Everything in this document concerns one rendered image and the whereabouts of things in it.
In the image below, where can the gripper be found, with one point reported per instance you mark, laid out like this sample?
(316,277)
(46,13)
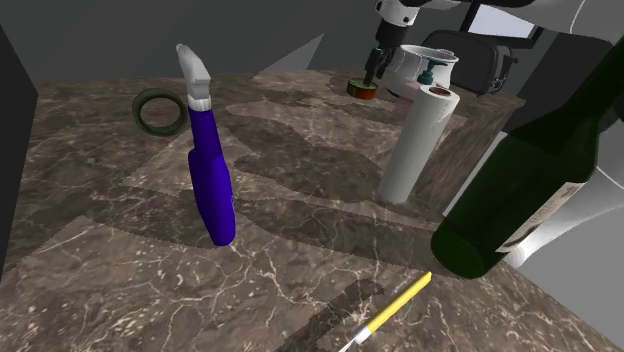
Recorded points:
(390,35)

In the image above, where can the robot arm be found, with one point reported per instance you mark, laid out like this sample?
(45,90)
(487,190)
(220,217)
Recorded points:
(560,219)

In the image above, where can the white pot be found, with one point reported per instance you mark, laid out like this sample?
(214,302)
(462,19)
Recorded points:
(407,68)

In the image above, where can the green and red can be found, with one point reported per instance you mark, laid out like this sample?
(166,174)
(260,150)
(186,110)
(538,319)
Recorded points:
(363,92)

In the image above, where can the pink soap dispenser teal pump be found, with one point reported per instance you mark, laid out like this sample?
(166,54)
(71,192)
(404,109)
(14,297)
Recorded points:
(428,77)

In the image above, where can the white paper towel roll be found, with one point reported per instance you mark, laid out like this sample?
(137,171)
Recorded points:
(414,146)

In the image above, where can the black bag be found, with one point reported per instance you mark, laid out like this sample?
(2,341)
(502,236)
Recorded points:
(478,63)

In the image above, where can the window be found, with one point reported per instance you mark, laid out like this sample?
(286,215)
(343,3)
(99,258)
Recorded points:
(502,22)

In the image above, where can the dark green wine bottle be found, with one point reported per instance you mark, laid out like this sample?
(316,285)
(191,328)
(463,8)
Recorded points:
(512,195)

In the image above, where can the blue spray bottle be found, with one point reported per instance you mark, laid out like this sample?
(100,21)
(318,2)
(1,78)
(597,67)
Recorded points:
(209,170)

